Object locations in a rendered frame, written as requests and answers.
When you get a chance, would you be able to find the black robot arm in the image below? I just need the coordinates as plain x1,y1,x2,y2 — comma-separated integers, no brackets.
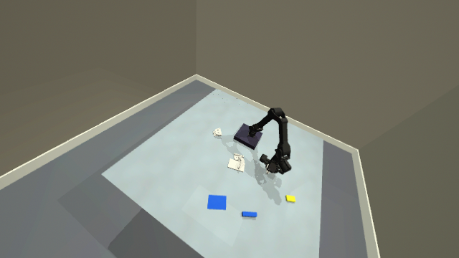
248,107,292,174

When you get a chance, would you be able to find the blue rectangular bar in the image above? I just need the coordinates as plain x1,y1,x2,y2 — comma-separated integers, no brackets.
242,211,257,217

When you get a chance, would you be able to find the yellow rectangular block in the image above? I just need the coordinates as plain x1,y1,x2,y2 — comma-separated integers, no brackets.
286,195,295,202

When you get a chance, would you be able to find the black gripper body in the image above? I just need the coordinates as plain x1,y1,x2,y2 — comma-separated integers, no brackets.
260,154,284,175

